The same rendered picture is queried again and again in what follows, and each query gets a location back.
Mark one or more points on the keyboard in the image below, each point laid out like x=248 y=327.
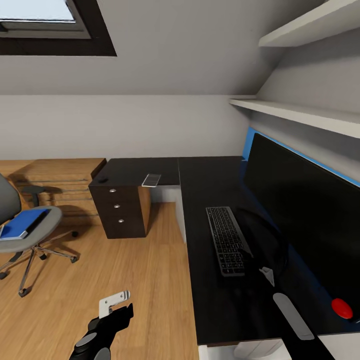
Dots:
x=228 y=239

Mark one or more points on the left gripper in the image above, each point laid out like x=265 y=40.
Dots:
x=118 y=320

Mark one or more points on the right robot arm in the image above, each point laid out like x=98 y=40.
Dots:
x=300 y=339

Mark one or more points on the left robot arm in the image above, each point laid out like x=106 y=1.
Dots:
x=96 y=343

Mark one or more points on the notebook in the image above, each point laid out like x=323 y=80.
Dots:
x=151 y=180

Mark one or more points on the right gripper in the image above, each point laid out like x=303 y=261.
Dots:
x=253 y=275

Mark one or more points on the folder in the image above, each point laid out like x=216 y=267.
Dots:
x=22 y=224

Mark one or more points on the monitor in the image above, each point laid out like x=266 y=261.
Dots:
x=317 y=210

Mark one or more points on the swivel chair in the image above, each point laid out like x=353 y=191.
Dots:
x=10 y=206

